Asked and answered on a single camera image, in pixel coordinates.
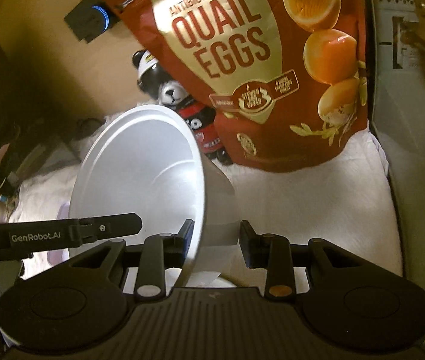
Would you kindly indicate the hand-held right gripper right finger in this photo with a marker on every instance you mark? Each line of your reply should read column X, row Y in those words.
column 246, row 240

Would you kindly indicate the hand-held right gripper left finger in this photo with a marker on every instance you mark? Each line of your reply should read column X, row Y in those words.
column 185, row 240

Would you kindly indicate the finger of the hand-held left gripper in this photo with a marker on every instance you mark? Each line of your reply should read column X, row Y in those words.
column 107, row 227

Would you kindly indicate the red snack bag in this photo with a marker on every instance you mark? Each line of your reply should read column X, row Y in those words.
column 253, row 63

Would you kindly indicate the white fluffy cloth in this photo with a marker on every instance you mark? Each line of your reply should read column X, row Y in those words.
column 310, row 213

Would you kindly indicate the white foam bowl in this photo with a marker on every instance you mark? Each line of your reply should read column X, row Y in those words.
column 141, row 165

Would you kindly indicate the panda figurine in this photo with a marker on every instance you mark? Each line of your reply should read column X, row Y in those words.
column 175, row 93

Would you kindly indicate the black device with blue light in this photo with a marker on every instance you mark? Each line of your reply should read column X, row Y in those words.
column 88, row 17

